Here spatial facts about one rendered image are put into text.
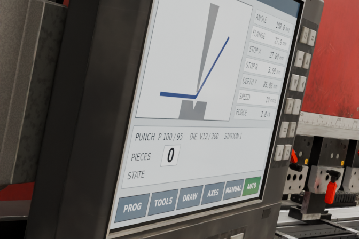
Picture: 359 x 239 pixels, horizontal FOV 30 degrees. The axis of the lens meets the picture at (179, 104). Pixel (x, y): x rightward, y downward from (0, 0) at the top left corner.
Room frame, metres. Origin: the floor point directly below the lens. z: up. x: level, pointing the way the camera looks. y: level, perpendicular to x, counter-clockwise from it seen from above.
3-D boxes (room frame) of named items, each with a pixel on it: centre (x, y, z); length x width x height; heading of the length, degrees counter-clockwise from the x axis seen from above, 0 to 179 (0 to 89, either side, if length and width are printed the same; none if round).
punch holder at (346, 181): (2.11, -0.58, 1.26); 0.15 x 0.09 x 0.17; 137
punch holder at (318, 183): (1.97, -0.44, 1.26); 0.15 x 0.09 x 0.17; 137
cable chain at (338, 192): (2.82, -0.68, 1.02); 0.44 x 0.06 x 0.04; 137
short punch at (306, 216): (1.99, -0.45, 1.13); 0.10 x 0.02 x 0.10; 137
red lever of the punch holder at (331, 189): (1.91, -0.47, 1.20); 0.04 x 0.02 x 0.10; 47
